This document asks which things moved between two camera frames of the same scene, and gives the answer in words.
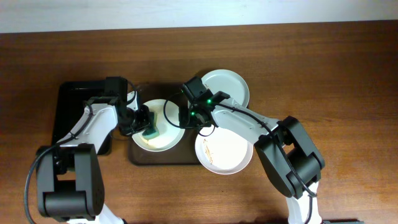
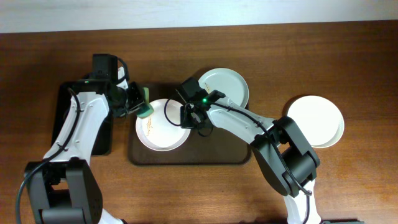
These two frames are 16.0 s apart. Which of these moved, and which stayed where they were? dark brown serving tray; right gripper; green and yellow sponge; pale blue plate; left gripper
Moved: green and yellow sponge; left gripper
Stayed: pale blue plate; dark brown serving tray; right gripper
